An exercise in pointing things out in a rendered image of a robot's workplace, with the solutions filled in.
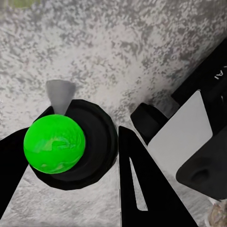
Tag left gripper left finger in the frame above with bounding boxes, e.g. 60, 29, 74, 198
0, 127, 29, 220

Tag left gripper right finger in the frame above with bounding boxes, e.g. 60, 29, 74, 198
118, 126, 198, 227

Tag insectifuge atomizer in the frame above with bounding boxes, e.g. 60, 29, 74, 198
23, 79, 119, 191

